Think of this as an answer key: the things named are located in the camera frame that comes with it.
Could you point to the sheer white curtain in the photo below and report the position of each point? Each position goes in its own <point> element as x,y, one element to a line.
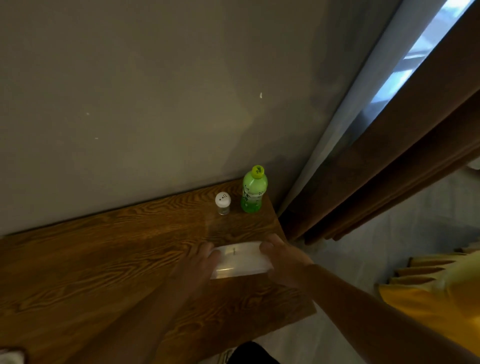
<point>352,101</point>

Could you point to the white-capped salt shaker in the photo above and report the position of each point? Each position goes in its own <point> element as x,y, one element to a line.
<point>223,203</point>

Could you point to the person's left hand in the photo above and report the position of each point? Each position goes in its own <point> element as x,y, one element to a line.
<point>195,264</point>

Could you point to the person's left thumb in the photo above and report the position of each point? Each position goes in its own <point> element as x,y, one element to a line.
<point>214,257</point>

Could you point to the person's left forearm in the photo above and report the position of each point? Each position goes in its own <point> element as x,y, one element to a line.
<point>142,322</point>

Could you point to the yellow shirt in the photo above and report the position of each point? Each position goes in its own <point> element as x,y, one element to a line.
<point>438,296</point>

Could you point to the white plate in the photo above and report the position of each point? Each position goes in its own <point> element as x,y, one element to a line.
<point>242,260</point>

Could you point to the person's right hand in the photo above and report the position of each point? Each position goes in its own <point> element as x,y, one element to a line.
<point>287,262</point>

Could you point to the window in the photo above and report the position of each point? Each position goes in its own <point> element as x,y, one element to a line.
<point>412,56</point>

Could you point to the person's right thumb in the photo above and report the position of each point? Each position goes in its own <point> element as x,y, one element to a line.
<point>267,252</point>

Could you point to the person's right forearm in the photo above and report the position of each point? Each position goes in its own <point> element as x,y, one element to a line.
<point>378,322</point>

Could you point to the green plastic bottle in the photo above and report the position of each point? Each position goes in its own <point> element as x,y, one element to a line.
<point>254,191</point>

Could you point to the brown curtain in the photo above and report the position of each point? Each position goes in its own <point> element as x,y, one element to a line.
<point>393,150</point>

